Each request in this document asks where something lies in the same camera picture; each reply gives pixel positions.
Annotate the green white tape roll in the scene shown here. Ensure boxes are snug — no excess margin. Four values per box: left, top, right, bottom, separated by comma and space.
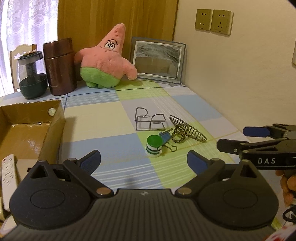
145, 135, 163, 158

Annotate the white remote control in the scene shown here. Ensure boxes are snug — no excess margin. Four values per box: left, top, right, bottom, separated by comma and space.
1, 154, 18, 211

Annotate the person's right hand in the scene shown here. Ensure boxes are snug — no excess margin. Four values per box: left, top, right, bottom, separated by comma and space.
275, 170, 296, 207

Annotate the leopard print hair claw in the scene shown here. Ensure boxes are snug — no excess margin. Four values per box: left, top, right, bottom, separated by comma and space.
169, 115, 207, 143

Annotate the blue binder clip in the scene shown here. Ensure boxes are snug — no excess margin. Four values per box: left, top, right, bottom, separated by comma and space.
159, 128, 178, 152

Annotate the large open cardboard box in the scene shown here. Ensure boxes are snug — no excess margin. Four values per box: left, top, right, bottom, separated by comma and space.
0, 99, 66, 223

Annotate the checked pastel tablecloth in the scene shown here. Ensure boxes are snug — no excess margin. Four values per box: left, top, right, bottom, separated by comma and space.
0, 76, 285, 232

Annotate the pink Patrick star plush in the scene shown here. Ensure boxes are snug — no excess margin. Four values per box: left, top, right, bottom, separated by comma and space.
74, 23, 137, 88

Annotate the brown cylindrical thermos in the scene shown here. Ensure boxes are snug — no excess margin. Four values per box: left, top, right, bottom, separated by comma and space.
43, 38, 77, 96

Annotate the glass jar dark green base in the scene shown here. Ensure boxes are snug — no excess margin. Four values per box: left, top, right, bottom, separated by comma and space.
16, 51, 48, 99

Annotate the silver framed sand picture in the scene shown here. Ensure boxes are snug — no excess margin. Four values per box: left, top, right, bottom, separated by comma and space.
130, 37, 186, 85

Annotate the white wooden chair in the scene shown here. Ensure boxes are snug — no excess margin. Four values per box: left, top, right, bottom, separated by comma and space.
9, 44, 38, 93

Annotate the mustard yellow curtain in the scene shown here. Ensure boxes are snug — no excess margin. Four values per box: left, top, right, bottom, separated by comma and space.
57, 0, 180, 82

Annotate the sheer purple curtain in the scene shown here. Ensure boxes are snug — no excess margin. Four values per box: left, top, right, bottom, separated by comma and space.
1, 0, 59, 96

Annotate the bent metal wire puzzle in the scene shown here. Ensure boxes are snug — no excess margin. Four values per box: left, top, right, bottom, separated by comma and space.
134, 107, 167, 131

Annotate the gold wall socket right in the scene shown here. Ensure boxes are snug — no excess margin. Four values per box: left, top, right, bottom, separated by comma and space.
211, 9, 234, 36

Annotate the gold wall socket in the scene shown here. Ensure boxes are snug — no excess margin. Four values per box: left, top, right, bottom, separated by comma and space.
195, 9, 213, 31
211, 9, 234, 36

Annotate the gold wall socket left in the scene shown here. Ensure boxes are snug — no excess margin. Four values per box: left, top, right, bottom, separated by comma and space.
195, 9, 213, 31

